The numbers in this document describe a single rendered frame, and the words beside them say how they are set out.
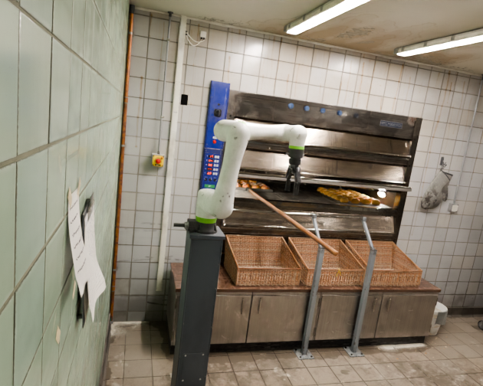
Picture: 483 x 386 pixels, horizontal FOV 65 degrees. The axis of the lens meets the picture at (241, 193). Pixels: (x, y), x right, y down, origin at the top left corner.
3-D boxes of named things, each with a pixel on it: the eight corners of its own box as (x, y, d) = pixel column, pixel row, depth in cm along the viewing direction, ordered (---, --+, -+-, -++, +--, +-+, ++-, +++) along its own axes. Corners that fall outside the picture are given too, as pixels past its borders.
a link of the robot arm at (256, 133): (247, 142, 220) (248, 122, 218) (237, 139, 230) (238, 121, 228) (297, 142, 239) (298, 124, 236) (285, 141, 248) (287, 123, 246)
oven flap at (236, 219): (221, 226, 341) (222, 204, 344) (392, 234, 390) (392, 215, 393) (222, 226, 337) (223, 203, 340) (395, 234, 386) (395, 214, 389)
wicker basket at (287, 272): (221, 263, 346) (224, 233, 341) (278, 263, 363) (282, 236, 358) (234, 286, 301) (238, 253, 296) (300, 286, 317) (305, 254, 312)
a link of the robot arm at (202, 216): (202, 225, 214) (205, 192, 210) (191, 217, 227) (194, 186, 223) (222, 224, 221) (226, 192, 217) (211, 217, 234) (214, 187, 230)
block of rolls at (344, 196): (315, 190, 442) (316, 185, 441) (351, 193, 455) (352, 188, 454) (341, 202, 384) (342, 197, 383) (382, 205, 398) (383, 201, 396)
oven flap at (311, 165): (228, 168, 332) (229, 146, 335) (403, 184, 381) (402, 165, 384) (229, 166, 328) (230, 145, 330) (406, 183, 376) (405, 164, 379)
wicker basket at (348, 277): (283, 264, 363) (287, 236, 358) (335, 265, 380) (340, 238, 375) (304, 286, 318) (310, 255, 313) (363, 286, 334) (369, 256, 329)
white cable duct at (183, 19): (156, 290, 339) (180, 14, 297) (161, 290, 340) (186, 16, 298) (156, 291, 337) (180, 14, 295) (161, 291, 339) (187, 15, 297)
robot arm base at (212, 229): (174, 233, 214) (175, 222, 212) (172, 225, 228) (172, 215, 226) (219, 234, 221) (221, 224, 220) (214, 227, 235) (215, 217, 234)
